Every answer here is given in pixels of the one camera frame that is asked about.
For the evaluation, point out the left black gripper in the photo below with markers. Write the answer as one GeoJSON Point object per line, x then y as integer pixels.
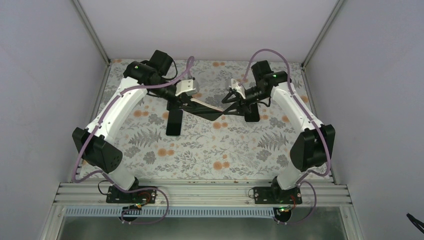
{"type": "Point", "coordinates": [182, 99]}

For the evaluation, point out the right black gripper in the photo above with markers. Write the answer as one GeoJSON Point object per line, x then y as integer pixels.
{"type": "Point", "coordinates": [241, 111]}

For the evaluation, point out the phone with pink case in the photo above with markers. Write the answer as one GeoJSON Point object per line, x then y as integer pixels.
{"type": "Point", "coordinates": [202, 109]}

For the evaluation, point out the black phone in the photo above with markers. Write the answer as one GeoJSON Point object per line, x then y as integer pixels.
{"type": "Point", "coordinates": [174, 122]}

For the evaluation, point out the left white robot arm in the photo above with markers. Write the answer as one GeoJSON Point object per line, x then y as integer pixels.
{"type": "Point", "coordinates": [96, 154]}

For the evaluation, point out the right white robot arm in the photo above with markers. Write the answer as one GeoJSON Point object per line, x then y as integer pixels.
{"type": "Point", "coordinates": [314, 144]}

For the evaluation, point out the floral patterned table mat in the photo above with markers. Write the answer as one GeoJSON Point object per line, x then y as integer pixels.
{"type": "Point", "coordinates": [227, 148]}

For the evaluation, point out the black object at edge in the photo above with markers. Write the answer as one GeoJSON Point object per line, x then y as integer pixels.
{"type": "Point", "coordinates": [416, 222]}

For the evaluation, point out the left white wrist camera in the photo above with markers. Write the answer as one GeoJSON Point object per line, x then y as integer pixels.
{"type": "Point", "coordinates": [188, 86]}

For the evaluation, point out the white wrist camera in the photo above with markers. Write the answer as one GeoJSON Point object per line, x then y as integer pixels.
{"type": "Point", "coordinates": [188, 86]}
{"type": "Point", "coordinates": [239, 89]}

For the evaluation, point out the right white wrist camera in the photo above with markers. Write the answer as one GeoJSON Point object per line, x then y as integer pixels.
{"type": "Point", "coordinates": [239, 89]}

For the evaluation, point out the aluminium rail frame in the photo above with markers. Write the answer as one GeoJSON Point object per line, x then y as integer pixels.
{"type": "Point", "coordinates": [212, 193]}

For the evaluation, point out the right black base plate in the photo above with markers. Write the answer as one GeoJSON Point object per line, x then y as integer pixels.
{"type": "Point", "coordinates": [267, 195]}

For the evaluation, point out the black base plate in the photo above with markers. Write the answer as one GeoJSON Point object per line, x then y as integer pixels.
{"type": "Point", "coordinates": [267, 195]}
{"type": "Point", "coordinates": [146, 196]}

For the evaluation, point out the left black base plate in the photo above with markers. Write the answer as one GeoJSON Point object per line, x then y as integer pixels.
{"type": "Point", "coordinates": [146, 196]}

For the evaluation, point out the grey slotted cable duct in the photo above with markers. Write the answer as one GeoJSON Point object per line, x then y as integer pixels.
{"type": "Point", "coordinates": [172, 212]}

